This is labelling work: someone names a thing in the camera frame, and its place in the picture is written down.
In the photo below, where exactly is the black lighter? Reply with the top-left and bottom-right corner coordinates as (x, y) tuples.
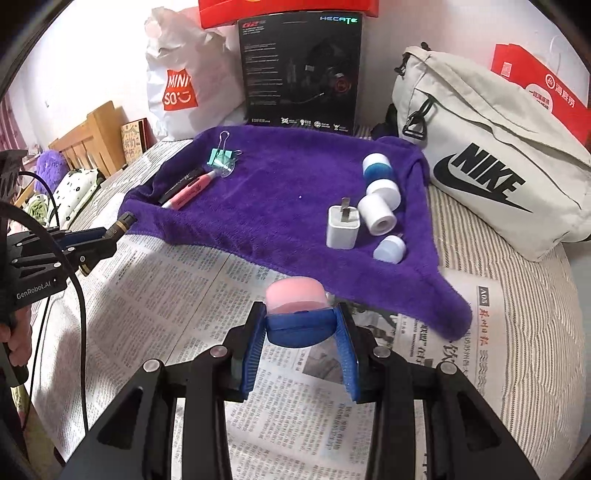
(157, 167), (204, 206)

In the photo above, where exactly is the person's left hand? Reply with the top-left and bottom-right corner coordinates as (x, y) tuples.
(0, 318), (34, 385)

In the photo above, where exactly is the striped bedsheet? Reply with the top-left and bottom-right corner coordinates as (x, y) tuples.
(28, 124), (583, 480)

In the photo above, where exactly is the white shopping bag orange logo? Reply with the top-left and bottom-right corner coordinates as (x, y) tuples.
(145, 7), (247, 141)

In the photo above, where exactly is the pink and blue container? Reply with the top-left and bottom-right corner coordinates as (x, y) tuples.
(264, 277), (339, 349)

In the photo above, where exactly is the blue and white tube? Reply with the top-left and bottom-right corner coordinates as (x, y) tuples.
(362, 152), (402, 210)

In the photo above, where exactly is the white cylinder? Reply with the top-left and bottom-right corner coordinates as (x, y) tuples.
(359, 194), (398, 237)

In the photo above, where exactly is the red paper bag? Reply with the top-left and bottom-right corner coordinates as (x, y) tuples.
(490, 43), (591, 151)

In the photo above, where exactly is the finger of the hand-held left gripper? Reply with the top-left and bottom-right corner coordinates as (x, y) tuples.
(9, 225), (116, 249)
(11, 237), (121, 278)

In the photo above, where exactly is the patterned book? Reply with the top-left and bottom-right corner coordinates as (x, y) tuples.
(120, 119), (155, 162)

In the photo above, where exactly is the wooden headboard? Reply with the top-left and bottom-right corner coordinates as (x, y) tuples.
(48, 100), (127, 178)

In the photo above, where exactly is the black cable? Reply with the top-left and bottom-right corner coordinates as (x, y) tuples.
(0, 171), (90, 439)

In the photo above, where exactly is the brass black pen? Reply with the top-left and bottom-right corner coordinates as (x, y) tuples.
(104, 211), (139, 241)

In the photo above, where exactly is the black pouch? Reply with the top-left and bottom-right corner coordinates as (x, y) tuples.
(372, 104), (398, 139)

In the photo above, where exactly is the small white blue bottle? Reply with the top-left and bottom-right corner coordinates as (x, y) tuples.
(373, 234), (407, 264)

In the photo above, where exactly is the grey sling bag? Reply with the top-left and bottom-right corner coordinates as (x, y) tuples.
(392, 44), (591, 263)

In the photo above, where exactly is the newspaper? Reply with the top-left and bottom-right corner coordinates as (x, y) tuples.
(28, 233), (509, 480)

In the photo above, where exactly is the white charger plug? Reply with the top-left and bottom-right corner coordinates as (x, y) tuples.
(326, 198), (362, 250)

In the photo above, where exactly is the red box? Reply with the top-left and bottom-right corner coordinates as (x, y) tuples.
(198, 0), (380, 29)

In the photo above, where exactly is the teal binder clip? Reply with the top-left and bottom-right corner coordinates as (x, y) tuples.
(206, 131), (243, 171)

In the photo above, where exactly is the pink highlighter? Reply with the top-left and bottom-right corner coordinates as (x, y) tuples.
(161, 170), (218, 210)

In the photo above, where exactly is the black headphone box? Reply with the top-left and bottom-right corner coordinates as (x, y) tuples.
(237, 14), (365, 137)

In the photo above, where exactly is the white black patterned pillow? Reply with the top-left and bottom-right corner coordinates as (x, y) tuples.
(23, 168), (105, 222)

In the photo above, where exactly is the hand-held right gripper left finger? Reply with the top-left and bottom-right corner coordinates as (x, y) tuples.
(60, 302), (269, 480)

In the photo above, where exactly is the purple plush toy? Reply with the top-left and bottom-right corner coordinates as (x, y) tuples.
(36, 150), (70, 188)

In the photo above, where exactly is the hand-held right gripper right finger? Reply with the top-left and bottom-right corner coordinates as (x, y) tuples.
(332, 302), (541, 480)

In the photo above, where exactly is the purple towel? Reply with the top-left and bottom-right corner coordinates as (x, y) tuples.
(117, 124), (474, 341)

